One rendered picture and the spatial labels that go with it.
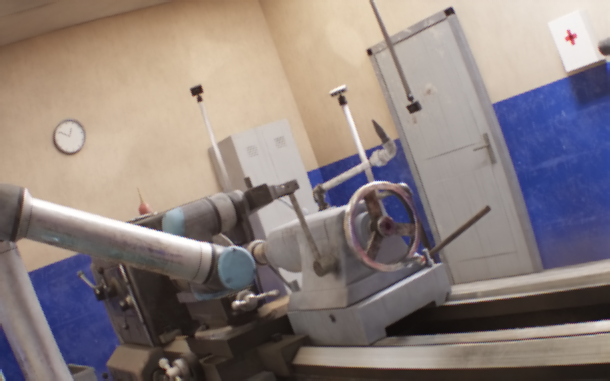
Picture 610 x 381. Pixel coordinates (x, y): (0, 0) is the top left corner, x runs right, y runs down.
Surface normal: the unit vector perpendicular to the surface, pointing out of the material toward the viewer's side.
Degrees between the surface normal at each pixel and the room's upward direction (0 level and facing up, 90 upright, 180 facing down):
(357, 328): 90
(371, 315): 90
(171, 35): 90
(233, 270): 92
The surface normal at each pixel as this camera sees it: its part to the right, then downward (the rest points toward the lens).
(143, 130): 0.52, -0.17
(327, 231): -0.82, 0.16
